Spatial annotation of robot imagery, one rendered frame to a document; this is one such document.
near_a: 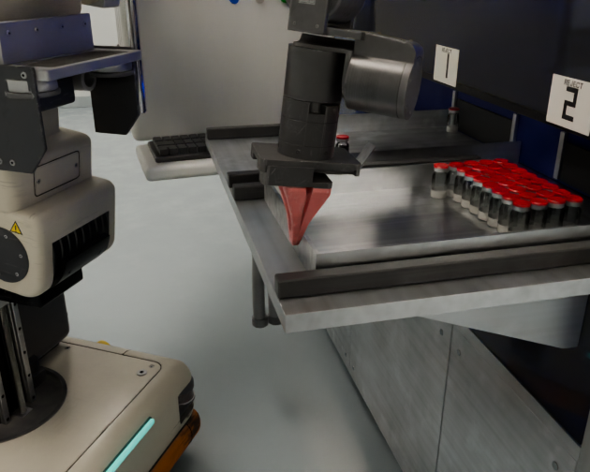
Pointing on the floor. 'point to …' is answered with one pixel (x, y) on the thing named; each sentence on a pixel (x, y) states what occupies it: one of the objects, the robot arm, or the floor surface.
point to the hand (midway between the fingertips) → (295, 236)
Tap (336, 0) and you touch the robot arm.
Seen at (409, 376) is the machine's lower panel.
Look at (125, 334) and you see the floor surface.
